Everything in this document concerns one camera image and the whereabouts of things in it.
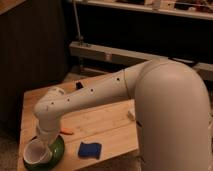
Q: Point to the wooden table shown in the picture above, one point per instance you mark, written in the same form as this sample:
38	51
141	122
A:
108	125

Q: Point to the grey metal rail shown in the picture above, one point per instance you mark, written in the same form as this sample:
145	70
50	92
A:
109	54

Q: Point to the metal pole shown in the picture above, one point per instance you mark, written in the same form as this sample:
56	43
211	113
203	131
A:
79	36

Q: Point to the blue sponge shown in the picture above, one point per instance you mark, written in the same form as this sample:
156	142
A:
90	150

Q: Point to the black handle on rail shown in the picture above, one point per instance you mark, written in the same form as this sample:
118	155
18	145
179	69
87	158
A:
189	63

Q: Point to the green ceramic bowl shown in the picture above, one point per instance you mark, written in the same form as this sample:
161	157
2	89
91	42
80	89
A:
57	149

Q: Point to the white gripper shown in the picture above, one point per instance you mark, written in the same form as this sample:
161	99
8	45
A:
47	134

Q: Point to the orange carrot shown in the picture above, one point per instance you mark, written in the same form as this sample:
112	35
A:
66	132

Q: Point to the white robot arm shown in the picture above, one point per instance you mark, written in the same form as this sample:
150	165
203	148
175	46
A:
172	112

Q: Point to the translucent white cup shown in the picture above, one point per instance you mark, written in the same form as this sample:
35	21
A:
36	152

